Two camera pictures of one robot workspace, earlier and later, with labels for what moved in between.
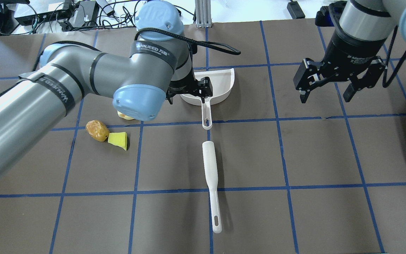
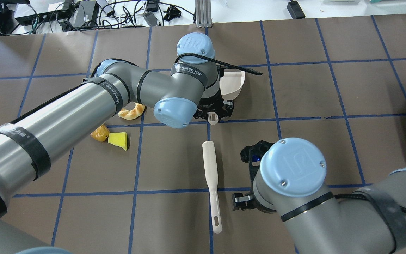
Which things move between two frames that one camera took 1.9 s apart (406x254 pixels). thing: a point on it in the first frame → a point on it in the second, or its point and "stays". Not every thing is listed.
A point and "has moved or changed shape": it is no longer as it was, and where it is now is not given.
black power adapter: [295, 10] stays
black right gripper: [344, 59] → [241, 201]
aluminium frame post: [203, 14] stays
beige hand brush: [209, 154] stays
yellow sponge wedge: [119, 138] stays
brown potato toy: [97, 130] stays
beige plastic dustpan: [222, 82] has moved or changed shape
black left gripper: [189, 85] → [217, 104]
